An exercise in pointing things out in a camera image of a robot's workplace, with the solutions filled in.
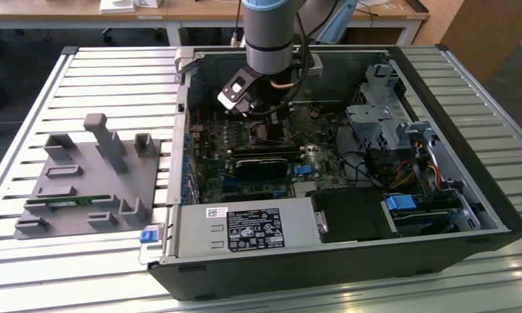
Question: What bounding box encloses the metal socket cover frame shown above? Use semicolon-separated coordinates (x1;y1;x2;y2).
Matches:
282;106;314;144

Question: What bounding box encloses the grey parts rack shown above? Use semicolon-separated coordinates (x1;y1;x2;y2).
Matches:
14;113;163;241

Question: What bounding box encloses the wooden desk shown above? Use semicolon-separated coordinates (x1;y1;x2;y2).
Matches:
0;0;430;46

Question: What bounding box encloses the green RAM stick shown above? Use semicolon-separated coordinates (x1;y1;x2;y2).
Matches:
26;194;114;207

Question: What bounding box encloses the black graphics card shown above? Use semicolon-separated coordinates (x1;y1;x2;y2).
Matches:
231;157;289;181

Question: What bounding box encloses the silver drive cage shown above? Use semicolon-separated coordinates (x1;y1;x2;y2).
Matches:
345;63;424;154

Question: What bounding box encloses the black open PC case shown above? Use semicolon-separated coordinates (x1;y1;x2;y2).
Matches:
146;44;522;301

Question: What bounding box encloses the dark RAM stick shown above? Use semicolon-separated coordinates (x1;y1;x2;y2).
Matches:
231;150;301;160

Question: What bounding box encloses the black plastic shroud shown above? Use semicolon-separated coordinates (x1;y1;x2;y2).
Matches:
309;188;400;245

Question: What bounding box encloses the green motherboard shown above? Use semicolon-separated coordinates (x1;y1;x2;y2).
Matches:
185;104;345;203

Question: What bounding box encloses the wooden cabinet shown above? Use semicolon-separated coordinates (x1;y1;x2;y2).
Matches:
412;0;522;85

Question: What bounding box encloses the blue disk carrier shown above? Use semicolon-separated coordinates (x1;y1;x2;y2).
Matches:
385;194;418;213

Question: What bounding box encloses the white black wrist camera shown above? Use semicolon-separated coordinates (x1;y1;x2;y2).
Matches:
217;67;262;115

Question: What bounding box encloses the grey power supply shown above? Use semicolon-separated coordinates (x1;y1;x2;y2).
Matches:
174;197;322;259

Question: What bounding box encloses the yellow orange wire bundle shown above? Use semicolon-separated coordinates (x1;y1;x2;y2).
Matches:
392;162;445;190

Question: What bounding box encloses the silver finned heatsink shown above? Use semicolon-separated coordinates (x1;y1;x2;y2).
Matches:
293;181;320;198

